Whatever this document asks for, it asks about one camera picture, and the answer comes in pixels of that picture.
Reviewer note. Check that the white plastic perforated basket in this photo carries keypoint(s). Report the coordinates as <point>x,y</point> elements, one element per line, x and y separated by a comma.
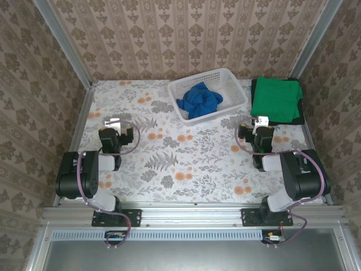
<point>225,82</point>

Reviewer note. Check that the blue printed t-shirt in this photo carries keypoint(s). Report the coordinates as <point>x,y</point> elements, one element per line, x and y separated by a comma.
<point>201,100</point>

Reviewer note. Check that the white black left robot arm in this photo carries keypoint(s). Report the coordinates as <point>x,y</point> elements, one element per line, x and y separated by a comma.
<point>70,180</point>

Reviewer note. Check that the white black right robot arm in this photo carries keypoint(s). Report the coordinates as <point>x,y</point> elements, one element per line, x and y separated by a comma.
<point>304,180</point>

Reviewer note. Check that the green folded t-shirt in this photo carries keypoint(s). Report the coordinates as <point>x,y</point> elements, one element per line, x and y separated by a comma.
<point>273,98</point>

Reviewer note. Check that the black folded t-shirt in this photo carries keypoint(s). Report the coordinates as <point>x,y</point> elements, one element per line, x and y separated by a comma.
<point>300,120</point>

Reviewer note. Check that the floral patterned tablecloth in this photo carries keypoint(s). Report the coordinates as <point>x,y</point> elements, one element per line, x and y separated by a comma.
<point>197,158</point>

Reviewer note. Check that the grey metal panel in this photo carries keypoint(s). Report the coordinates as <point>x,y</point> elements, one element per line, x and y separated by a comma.
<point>191,255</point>

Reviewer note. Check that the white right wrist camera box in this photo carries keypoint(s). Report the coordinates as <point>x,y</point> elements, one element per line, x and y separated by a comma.
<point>260,122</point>

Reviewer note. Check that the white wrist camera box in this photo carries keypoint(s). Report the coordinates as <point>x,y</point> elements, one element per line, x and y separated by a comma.
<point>260,122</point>
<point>113,125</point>

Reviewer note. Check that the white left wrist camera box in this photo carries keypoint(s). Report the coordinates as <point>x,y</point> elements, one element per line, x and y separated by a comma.
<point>113,125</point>

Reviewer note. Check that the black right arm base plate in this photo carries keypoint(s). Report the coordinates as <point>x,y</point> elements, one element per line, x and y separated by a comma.
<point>249,217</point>

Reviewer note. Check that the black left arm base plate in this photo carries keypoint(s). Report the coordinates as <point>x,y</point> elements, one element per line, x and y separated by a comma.
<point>132,217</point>

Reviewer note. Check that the aluminium frame post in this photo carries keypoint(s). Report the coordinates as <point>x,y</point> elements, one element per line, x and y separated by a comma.
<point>316,39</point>
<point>63,42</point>

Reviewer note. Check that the aluminium front rail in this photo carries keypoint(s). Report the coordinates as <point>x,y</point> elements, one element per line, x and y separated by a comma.
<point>191,213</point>

